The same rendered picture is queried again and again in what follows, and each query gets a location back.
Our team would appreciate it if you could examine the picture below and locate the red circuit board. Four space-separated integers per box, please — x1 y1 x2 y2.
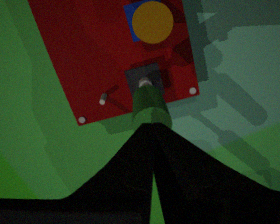
27 0 200 132

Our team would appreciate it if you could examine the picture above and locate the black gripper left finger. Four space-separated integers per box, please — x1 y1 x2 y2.
0 123 155 224

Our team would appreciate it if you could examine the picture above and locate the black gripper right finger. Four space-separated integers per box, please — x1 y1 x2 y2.
152 123 280 224

